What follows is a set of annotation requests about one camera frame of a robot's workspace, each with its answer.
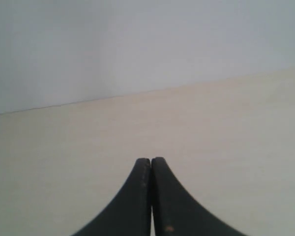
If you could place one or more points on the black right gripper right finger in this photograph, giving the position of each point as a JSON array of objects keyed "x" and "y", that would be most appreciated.
[{"x": 176, "y": 212}]

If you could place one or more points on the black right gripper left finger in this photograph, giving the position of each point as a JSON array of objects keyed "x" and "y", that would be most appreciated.
[{"x": 129, "y": 212}]

